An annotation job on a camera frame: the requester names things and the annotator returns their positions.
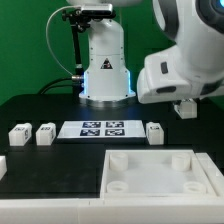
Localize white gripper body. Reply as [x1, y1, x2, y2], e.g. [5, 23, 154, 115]
[137, 46, 224, 104]

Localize white camera cable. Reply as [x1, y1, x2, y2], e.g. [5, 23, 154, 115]
[45, 5, 83, 78]

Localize black camera on stand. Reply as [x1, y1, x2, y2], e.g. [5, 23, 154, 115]
[62, 4, 116, 93]

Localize black cables at base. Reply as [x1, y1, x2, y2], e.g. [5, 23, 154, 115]
[37, 74, 85, 96]

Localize white square tabletop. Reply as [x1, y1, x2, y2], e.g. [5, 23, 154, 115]
[100, 150, 218, 199]

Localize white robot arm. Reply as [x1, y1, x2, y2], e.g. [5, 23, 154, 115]
[66, 0, 224, 104]

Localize white plate with AprilTags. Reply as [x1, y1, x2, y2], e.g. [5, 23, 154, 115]
[57, 120, 145, 139]

